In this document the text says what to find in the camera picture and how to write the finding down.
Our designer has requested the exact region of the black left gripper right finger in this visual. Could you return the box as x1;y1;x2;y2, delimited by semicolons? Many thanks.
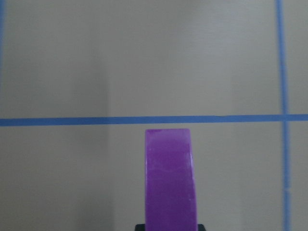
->
197;224;206;231

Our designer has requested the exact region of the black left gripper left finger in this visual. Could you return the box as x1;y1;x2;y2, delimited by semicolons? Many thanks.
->
134;224;146;231

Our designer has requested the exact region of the purple trapezoid block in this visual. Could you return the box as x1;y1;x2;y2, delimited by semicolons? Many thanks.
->
145;128;198;231

